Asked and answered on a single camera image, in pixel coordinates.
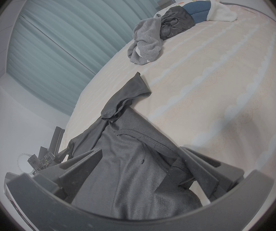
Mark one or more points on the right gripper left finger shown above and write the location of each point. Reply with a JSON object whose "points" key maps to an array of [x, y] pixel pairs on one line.
{"points": [[80, 169]]}

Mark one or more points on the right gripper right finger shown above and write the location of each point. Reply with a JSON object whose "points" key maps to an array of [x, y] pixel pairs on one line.
{"points": [[207, 174]]}

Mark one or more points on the black T-shirt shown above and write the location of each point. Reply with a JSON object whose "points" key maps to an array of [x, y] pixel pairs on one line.
{"points": [[128, 165]]}

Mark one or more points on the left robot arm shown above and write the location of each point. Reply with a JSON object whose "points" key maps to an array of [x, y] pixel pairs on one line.
{"points": [[35, 161]]}

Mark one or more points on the bed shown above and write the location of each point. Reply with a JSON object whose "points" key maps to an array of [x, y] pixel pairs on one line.
{"points": [[212, 80]]}

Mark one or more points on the round white ceiling lamp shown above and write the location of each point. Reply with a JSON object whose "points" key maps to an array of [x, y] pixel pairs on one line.
{"points": [[22, 163]]}

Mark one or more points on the blue-green curtain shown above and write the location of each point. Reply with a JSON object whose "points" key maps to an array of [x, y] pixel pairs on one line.
{"points": [[68, 44]]}

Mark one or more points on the grey garment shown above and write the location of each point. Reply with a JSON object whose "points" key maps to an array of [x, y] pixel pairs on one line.
{"points": [[145, 40]]}

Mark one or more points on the black shiny garment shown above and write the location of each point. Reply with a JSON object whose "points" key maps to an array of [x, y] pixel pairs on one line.
{"points": [[174, 20]]}

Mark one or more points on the white garment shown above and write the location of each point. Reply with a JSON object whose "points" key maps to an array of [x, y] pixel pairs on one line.
{"points": [[221, 13]]}

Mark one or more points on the blue garment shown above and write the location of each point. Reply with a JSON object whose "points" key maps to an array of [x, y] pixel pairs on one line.
{"points": [[198, 11]]}

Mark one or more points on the white printed pillow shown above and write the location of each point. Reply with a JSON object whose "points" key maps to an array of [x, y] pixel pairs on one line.
{"points": [[161, 13]]}

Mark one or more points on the grey bedside table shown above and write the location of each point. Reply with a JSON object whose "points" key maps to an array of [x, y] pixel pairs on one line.
{"points": [[164, 2]]}

